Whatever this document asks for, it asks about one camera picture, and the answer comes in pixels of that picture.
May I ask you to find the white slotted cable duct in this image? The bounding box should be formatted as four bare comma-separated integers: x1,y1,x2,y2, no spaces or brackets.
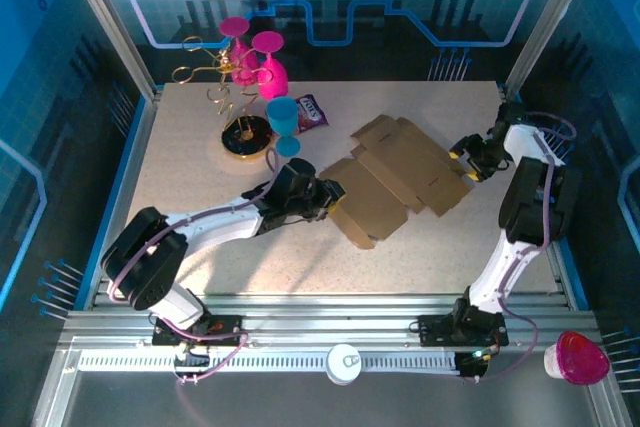
78,352,459,374

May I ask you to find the aluminium frame rail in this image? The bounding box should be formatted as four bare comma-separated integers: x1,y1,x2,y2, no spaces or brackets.
62,291,601,348

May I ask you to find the purple candy bag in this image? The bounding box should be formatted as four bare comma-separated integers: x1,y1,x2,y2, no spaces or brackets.
294,93,331,136

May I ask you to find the blue plastic goblet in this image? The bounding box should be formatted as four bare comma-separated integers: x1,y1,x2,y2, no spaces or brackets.
264,96,302,158

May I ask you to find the gold wire glass rack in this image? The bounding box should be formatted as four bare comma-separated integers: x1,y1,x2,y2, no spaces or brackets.
172,35,276,163

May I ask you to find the white cup with pink lid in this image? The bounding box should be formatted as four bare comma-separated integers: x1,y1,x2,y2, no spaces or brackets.
543,330,611,387

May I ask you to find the aluminium frame post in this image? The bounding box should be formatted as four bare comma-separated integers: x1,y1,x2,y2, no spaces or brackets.
55,0,164,101
502,0,604,98

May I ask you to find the brown cardboard paper box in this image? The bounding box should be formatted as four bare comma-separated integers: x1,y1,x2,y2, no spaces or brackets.
318,114,471,251

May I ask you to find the pink plastic goblet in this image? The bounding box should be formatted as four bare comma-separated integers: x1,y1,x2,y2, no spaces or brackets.
250,30,290,101
218,15,261,88

